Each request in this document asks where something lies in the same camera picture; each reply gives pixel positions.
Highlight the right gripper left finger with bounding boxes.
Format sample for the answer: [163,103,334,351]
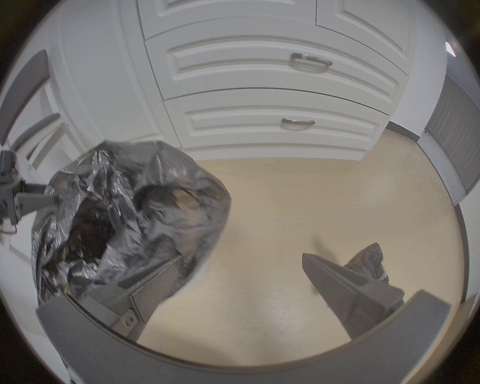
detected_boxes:
[88,256,184,335]

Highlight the white wardrobe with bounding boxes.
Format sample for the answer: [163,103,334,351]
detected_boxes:
[56,0,419,162]

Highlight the crumpled black plastic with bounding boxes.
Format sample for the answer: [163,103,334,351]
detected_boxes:
[344,243,389,283]

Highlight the white chair with grey seat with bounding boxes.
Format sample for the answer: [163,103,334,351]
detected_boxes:
[0,50,87,181]

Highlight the grey curtain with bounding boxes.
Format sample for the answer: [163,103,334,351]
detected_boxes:
[418,73,480,205]

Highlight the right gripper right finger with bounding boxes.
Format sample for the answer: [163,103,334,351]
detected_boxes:
[302,253,406,340]

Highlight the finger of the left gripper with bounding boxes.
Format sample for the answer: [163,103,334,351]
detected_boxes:
[17,183,61,219]

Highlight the black plastic bag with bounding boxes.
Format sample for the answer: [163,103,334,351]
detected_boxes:
[31,139,232,306]

